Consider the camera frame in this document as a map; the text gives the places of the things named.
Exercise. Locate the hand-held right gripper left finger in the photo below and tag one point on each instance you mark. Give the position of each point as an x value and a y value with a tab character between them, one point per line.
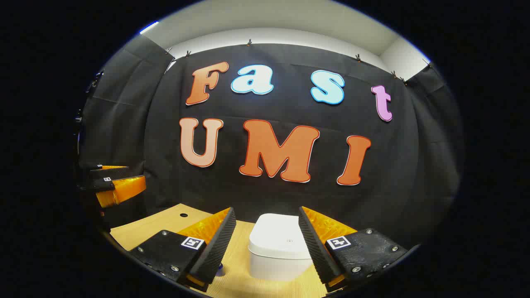
215	248

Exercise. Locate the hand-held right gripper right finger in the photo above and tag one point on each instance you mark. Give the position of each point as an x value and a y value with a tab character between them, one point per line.
316	248

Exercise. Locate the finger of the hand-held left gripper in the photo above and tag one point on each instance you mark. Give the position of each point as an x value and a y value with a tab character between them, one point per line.
112	173
124	190

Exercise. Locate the blue silver pop can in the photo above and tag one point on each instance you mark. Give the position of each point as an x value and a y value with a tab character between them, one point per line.
220	268

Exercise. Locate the white desktop garbage bin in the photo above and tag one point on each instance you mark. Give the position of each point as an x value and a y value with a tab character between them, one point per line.
275	248

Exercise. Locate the wooden desktop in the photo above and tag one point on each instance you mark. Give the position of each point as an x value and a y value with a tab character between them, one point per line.
240	281

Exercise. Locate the black backdrop cloth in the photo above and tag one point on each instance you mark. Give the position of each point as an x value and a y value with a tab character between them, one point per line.
290	198

